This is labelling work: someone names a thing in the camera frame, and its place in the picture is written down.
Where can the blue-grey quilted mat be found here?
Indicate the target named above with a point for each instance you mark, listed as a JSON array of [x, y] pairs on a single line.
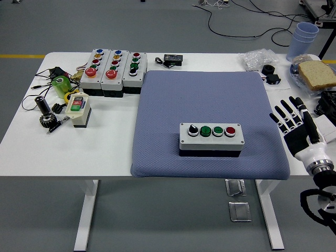
[[178, 99]]

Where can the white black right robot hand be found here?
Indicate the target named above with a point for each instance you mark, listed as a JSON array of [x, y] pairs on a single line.
[[299, 139]]

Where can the yellow tape roll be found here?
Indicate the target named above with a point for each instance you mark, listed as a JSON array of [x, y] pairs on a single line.
[[67, 96]]

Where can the dark metal cylinder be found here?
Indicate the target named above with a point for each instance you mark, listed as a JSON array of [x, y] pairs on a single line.
[[43, 106]]

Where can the white cardboard box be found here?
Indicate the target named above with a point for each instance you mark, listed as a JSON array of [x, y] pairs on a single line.
[[326, 128]]

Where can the bread slice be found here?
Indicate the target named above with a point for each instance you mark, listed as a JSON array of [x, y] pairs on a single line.
[[317, 74]]

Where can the black digital meter module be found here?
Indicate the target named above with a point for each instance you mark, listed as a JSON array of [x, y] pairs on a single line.
[[173, 60]]

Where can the grey five-button control box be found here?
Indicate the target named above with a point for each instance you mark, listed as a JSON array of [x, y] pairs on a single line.
[[111, 83], [90, 82]]

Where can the white switch box green red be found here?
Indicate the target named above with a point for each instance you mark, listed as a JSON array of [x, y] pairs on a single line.
[[78, 115]]

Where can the white table leg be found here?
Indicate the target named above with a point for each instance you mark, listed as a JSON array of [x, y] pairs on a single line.
[[270, 215], [85, 218]]

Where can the green translucent roll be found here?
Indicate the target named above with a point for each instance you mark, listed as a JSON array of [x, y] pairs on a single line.
[[63, 88]]

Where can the black power module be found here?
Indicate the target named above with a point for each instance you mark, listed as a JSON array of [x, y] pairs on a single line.
[[58, 72]]

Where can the black servo motor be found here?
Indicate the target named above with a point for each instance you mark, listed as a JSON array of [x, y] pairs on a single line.
[[273, 79]]

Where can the brass fitting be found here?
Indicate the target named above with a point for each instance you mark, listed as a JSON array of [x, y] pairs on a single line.
[[77, 76]]

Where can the aluminium frame stand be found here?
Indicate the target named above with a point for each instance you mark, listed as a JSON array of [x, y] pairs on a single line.
[[315, 10]]

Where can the black pen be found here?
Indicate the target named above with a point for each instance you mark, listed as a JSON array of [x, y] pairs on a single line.
[[56, 126]]

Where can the metal floor socket plate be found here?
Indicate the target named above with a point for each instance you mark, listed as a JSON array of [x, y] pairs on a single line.
[[235, 187], [239, 212]]

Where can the small black toothed part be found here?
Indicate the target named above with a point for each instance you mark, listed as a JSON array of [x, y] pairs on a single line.
[[57, 108]]

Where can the clear plastic bag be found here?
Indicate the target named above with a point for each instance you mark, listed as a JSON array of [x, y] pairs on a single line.
[[258, 59]]

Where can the black bevel gear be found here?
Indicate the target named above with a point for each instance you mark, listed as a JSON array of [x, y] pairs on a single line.
[[48, 121]]

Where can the stack of blue cups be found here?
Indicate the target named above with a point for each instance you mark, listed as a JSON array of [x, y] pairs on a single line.
[[299, 44]]

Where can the grey four-control button box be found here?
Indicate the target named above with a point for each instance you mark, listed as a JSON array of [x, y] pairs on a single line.
[[132, 80], [210, 143]]

